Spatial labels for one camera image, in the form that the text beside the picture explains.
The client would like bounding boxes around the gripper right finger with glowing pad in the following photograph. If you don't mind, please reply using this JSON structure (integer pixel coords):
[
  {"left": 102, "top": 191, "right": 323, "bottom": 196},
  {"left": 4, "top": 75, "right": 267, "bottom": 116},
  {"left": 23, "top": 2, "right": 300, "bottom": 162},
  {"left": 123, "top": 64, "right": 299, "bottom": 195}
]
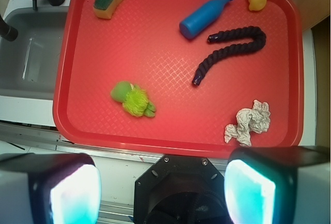
[{"left": 224, "top": 146, "right": 330, "bottom": 223}]

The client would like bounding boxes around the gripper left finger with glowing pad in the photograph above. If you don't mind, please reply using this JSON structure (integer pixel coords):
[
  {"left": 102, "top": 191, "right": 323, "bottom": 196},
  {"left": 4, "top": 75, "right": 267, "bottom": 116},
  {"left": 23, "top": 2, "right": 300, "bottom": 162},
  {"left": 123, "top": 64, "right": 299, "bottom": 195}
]
[{"left": 1, "top": 153, "right": 101, "bottom": 223}]

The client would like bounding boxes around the green plush animal toy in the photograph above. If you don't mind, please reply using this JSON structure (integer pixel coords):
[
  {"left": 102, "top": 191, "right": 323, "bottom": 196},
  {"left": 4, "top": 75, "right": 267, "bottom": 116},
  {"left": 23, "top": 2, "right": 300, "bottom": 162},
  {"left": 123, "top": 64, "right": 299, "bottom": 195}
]
[{"left": 110, "top": 81, "right": 156, "bottom": 118}]

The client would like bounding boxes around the crumpled white paper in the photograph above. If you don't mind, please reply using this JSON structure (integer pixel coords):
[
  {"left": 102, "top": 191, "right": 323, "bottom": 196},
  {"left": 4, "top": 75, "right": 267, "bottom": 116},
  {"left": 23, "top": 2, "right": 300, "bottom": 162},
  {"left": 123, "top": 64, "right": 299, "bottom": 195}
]
[{"left": 224, "top": 100, "right": 270, "bottom": 147}]

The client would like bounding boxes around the grey sink basin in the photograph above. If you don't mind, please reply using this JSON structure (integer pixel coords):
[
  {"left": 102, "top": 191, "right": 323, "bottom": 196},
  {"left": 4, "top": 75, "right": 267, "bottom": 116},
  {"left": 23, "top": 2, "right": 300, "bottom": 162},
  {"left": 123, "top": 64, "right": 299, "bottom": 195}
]
[{"left": 1, "top": 7, "right": 68, "bottom": 100}]

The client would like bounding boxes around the blue plastic bottle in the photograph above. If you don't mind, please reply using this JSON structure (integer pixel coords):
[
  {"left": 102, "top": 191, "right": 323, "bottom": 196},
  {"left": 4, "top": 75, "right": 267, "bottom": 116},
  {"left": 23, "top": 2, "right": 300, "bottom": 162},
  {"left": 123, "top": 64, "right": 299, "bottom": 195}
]
[{"left": 179, "top": 0, "right": 232, "bottom": 39}]

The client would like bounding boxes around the yellow rubber duck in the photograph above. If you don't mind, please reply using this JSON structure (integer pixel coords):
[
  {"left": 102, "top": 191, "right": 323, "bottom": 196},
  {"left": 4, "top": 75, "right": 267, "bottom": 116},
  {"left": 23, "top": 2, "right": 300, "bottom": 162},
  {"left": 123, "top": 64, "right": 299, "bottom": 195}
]
[{"left": 248, "top": 0, "right": 267, "bottom": 11}]

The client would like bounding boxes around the dark purple rope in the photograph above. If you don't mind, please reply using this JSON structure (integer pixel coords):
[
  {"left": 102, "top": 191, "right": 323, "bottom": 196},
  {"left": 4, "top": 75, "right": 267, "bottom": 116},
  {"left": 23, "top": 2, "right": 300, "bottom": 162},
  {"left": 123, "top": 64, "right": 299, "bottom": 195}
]
[{"left": 191, "top": 26, "right": 267, "bottom": 86}]

